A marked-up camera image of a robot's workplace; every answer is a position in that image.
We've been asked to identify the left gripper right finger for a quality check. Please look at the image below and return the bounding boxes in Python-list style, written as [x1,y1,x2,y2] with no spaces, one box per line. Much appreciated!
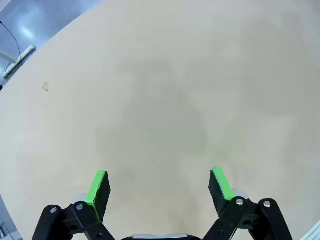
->
[203,166,294,240]

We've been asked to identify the thin black floor cable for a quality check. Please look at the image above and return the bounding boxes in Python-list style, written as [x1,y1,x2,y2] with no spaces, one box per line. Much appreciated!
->
[0,21,23,66]

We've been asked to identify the aluminium slotted base plate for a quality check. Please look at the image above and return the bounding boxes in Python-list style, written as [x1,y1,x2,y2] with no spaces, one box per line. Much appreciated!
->
[301,219,320,240]

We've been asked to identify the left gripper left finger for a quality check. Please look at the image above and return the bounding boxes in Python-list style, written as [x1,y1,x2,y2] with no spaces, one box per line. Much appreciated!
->
[31,169,116,240]

